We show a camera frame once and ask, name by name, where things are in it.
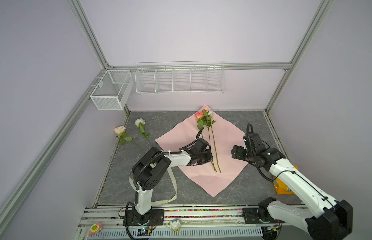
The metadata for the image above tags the white fake rose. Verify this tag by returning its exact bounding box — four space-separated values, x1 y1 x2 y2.
134 118 154 147
207 110 222 173

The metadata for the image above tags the cream fake rose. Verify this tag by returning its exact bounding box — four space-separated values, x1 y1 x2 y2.
114 126 144 153

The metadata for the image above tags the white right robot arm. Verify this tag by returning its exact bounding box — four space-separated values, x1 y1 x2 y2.
231 146 354 240

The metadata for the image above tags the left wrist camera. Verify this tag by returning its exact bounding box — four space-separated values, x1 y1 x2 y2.
194 139 210 152

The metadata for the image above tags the white mesh box basket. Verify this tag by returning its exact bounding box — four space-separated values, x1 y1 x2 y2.
90 70 134 111

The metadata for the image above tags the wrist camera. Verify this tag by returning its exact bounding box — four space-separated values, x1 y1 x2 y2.
243 133 266 150
194 139 210 152

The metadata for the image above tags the cream printed ribbon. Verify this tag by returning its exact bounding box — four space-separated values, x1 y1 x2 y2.
128 166 178 207

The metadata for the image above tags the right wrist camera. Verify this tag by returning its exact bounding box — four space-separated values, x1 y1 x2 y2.
243 133 266 150

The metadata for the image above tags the white crumpled toy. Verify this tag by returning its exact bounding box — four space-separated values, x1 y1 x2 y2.
169 219 181 232

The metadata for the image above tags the aluminium enclosure frame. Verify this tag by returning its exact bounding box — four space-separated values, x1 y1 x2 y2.
0 0 337 229

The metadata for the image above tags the yellow snack bag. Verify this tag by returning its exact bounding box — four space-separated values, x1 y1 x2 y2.
274 178 295 195

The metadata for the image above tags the red pink fake rose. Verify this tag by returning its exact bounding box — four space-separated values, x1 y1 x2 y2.
194 110 218 173

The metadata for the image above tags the front rail base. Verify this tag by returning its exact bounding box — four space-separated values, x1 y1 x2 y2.
73 204 337 240

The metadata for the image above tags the pink purple wrapping paper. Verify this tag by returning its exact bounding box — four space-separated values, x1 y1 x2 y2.
156 113 247 197

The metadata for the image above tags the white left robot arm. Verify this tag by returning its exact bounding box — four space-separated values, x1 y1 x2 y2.
124 143 213 226

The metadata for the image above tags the white wire shelf basket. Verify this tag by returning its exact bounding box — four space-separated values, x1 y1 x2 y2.
135 61 226 94

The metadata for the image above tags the pink green round toy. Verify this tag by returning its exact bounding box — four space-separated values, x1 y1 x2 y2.
89 222 103 237

